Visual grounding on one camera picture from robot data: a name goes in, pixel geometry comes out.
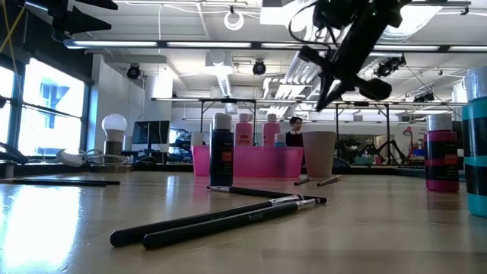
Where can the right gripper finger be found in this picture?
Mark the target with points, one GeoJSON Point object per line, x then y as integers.
{"type": "Point", "coordinates": [327, 85]}
{"type": "Point", "coordinates": [344, 86]}

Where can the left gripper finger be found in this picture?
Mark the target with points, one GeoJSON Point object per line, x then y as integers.
{"type": "Point", "coordinates": [102, 4]}
{"type": "Point", "coordinates": [83, 23]}

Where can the large pink paint bottle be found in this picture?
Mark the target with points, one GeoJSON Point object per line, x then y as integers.
{"type": "Point", "coordinates": [243, 131]}
{"type": "Point", "coordinates": [271, 131]}

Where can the small magenta paint bottle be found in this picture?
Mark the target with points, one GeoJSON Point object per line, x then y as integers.
{"type": "Point", "coordinates": [441, 160]}

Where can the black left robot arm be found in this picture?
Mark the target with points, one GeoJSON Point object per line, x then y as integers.
{"type": "Point", "coordinates": [34, 3]}

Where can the small dark purple paint bottle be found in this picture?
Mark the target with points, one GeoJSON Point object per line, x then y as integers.
{"type": "Point", "coordinates": [221, 160]}

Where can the small light blue paint bottle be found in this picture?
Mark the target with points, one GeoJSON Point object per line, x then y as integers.
{"type": "Point", "coordinates": [475, 152]}

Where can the person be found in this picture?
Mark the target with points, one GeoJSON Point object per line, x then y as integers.
{"type": "Point", "coordinates": [295, 131]}

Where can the beige paper cup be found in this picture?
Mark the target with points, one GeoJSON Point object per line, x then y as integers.
{"type": "Point", "coordinates": [319, 154]}

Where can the black ceiling spotlight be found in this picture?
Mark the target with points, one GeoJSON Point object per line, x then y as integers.
{"type": "Point", "coordinates": [259, 67]}
{"type": "Point", "coordinates": [133, 71]}

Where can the black tripod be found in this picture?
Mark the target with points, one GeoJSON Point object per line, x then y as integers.
{"type": "Point", "coordinates": [388, 150]}

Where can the red desk lamp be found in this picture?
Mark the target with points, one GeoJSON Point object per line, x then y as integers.
{"type": "Point", "coordinates": [408, 132]}

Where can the large black-framed window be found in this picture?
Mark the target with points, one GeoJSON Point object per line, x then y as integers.
{"type": "Point", "coordinates": [49, 110]}

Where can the pink plastic tray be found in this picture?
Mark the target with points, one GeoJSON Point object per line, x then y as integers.
{"type": "Point", "coordinates": [258, 161]}

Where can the overhead LED light bar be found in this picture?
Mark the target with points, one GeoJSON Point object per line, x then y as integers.
{"type": "Point", "coordinates": [209, 44]}

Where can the black paintbrush silver ferrule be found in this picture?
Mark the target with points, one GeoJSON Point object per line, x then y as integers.
{"type": "Point", "coordinates": [220, 226]}
{"type": "Point", "coordinates": [258, 192]}

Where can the black computer monitor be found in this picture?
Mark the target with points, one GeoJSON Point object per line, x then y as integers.
{"type": "Point", "coordinates": [150, 132]}

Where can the brush pair bottom centre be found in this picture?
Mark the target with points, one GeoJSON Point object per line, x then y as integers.
{"type": "Point", "coordinates": [190, 220]}

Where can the black ceiling-mounted camera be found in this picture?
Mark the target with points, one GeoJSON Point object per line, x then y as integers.
{"type": "Point", "coordinates": [390, 65]}

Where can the black background rig frame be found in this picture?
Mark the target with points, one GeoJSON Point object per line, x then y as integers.
{"type": "Point", "coordinates": [228, 100]}

